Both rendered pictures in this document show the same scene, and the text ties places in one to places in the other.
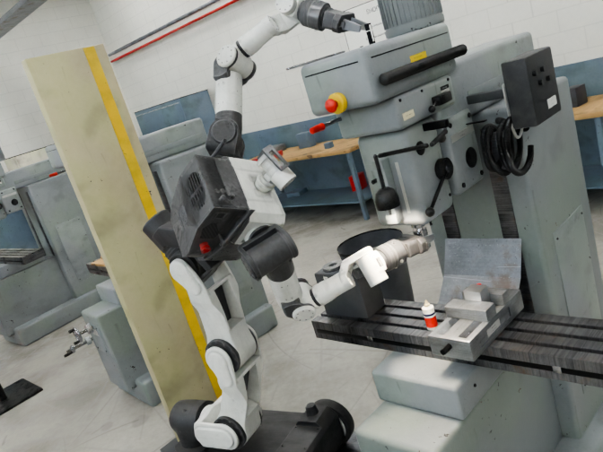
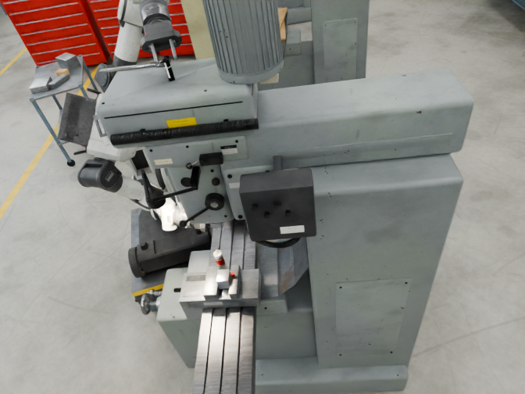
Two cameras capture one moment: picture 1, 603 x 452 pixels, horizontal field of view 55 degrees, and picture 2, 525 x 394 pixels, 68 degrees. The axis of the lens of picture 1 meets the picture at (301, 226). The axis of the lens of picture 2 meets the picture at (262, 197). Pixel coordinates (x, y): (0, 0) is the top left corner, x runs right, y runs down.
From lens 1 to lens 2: 1.95 m
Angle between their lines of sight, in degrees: 51
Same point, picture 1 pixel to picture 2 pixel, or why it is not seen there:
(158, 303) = not seen: hidden behind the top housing
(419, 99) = (183, 152)
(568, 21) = not seen: outside the picture
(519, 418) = (259, 335)
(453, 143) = (232, 188)
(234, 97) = (123, 47)
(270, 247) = (88, 177)
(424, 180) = (190, 202)
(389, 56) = (133, 119)
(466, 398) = (191, 313)
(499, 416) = not seen: hidden behind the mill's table
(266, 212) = (101, 152)
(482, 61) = (321, 127)
